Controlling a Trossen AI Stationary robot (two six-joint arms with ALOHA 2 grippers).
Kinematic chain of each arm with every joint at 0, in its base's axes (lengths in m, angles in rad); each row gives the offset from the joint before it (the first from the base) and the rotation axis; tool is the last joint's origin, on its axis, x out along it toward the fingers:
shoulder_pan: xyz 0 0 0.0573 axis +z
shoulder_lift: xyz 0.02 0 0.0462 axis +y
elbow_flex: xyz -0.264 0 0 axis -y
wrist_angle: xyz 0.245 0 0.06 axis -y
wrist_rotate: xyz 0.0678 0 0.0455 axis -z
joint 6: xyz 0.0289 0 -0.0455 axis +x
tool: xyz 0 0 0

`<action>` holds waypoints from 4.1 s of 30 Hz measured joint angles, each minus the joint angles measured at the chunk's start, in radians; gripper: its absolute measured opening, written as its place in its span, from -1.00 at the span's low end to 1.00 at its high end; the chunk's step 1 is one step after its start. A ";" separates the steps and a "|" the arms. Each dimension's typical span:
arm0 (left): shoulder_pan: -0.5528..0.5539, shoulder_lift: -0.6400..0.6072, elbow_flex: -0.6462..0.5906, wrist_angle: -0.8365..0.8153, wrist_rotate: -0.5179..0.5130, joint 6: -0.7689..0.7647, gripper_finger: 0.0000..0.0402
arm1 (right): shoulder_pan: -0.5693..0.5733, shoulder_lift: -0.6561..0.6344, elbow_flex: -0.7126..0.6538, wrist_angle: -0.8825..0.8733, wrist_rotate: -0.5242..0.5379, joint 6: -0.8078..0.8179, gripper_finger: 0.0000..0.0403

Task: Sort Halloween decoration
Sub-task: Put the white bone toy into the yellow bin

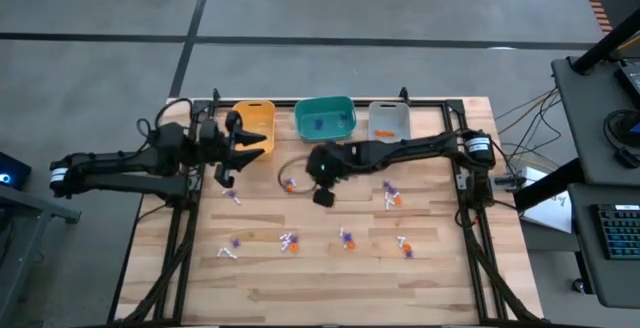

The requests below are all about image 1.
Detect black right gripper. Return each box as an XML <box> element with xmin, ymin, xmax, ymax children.
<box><xmin>307</xmin><ymin>142</ymin><xmax>359</xmax><ymax>208</ymax></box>

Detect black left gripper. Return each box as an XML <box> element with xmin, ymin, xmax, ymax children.
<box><xmin>198</xmin><ymin>111</ymin><xmax>268</xmax><ymax>189</ymax></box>

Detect black arm base connector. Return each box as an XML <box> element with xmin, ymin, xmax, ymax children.
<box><xmin>492</xmin><ymin>174</ymin><xmax>524</xmax><ymax>191</ymax></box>

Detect yellow plastic bin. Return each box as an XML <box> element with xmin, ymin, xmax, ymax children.
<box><xmin>232</xmin><ymin>99</ymin><xmax>277</xmax><ymax>162</ymax></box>

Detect teal plastic bin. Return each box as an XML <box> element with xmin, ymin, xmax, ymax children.
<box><xmin>293</xmin><ymin>95</ymin><xmax>358</xmax><ymax>144</ymax></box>

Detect white plastic bin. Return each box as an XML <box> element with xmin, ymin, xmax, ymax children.
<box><xmin>368</xmin><ymin>101</ymin><xmax>412</xmax><ymax>144</ymax></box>

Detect black desk leg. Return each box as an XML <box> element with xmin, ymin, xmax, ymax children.
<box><xmin>513</xmin><ymin>157</ymin><xmax>586</xmax><ymax>213</ymax></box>

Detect grey metal stand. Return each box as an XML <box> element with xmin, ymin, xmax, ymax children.
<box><xmin>0</xmin><ymin>185</ymin><xmax>83</xmax><ymax>328</ymax></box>

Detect white paper sheet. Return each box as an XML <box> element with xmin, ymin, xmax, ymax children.
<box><xmin>522</xmin><ymin>190</ymin><xmax>574</xmax><ymax>234</ymax></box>

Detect black box with blue light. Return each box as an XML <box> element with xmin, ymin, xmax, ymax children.
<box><xmin>0</xmin><ymin>150</ymin><xmax>32</xmax><ymax>192</ymax></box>

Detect grey desk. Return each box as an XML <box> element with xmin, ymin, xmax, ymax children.
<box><xmin>549</xmin><ymin>55</ymin><xmax>640</xmax><ymax>188</ymax></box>
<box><xmin>567</xmin><ymin>182</ymin><xmax>640</xmax><ymax>310</ymax></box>

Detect black headphones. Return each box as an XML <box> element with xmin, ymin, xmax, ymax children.
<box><xmin>602</xmin><ymin>108</ymin><xmax>640</xmax><ymax>170</ymax></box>

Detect backlit computer keyboard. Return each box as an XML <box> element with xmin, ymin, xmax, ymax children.
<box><xmin>594</xmin><ymin>202</ymin><xmax>640</xmax><ymax>261</ymax></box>

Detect black slanted pole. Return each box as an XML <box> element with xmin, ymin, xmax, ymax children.
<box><xmin>571</xmin><ymin>6</ymin><xmax>640</xmax><ymax>76</ymax></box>

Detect black laptop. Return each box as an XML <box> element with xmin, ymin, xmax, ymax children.
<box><xmin>613</xmin><ymin>57</ymin><xmax>640</xmax><ymax>110</ymax></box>

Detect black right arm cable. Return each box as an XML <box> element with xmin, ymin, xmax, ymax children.
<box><xmin>276</xmin><ymin>154</ymin><xmax>322</xmax><ymax>197</ymax></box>

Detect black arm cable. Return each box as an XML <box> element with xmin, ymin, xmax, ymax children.
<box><xmin>276</xmin><ymin>154</ymin><xmax>322</xmax><ymax>197</ymax></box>
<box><xmin>136</xmin><ymin>96</ymin><xmax>195</xmax><ymax>142</ymax></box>

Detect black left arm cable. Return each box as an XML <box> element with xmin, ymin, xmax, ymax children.
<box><xmin>136</xmin><ymin>96</ymin><xmax>195</xmax><ymax>142</ymax></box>

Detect yellow floor cable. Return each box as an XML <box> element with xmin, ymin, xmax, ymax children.
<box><xmin>497</xmin><ymin>87</ymin><xmax>559</xmax><ymax>169</ymax></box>

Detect black floor cable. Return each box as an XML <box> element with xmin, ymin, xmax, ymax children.
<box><xmin>494</xmin><ymin>87</ymin><xmax>564</xmax><ymax>169</ymax></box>

